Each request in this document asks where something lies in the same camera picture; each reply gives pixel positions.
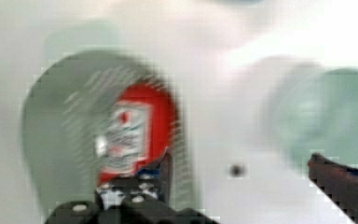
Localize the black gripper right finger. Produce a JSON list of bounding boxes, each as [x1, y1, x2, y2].
[[307, 153, 358, 224]]

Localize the red plush ketchup bottle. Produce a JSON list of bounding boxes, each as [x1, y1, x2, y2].
[[94, 82, 176, 184]]

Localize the light green cup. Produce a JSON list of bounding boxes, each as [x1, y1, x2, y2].
[[265, 67, 358, 172]]

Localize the blue bowl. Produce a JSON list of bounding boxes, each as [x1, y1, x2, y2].
[[210, 0, 265, 7]]

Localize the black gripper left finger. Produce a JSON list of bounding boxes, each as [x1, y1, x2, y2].
[[94, 147, 172, 210]]

